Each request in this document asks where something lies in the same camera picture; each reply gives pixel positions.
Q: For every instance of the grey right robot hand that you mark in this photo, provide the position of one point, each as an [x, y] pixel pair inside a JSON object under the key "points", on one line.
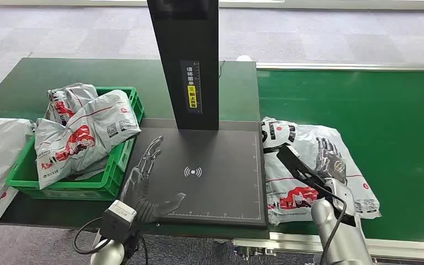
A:
{"points": [[329, 161]]}

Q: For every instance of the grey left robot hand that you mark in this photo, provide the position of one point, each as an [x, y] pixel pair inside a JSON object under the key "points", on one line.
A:
{"points": [[140, 197]]}

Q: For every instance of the green plastic crate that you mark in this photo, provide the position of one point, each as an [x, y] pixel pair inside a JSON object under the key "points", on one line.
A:
{"points": [[102, 183]]}

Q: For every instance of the large grey red-print mailer bag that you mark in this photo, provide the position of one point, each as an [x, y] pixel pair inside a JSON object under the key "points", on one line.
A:
{"points": [[87, 135]]}

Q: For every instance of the small grey red-print mailer bag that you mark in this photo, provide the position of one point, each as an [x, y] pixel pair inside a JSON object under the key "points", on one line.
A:
{"points": [[69, 98]]}

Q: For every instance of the small white round object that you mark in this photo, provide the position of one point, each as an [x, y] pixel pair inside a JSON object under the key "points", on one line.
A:
{"points": [[244, 58]]}

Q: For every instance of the plain grey mailer bag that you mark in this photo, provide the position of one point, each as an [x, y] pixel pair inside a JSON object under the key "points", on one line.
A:
{"points": [[0, 146]]}

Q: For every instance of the black scanner column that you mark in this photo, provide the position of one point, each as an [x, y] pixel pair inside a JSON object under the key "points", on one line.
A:
{"points": [[186, 44]]}

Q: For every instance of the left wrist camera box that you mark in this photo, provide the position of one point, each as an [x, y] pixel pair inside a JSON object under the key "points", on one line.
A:
{"points": [[118, 219]]}

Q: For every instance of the black scanner base plate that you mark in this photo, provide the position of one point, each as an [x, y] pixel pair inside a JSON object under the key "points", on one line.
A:
{"points": [[219, 183]]}

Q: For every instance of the aluminium conveyor side rail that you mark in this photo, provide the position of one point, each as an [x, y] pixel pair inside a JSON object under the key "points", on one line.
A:
{"points": [[343, 66], [398, 248]]}

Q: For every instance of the metal bracket under conveyor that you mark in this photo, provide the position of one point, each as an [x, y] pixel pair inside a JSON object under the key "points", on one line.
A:
{"points": [[252, 251]]}

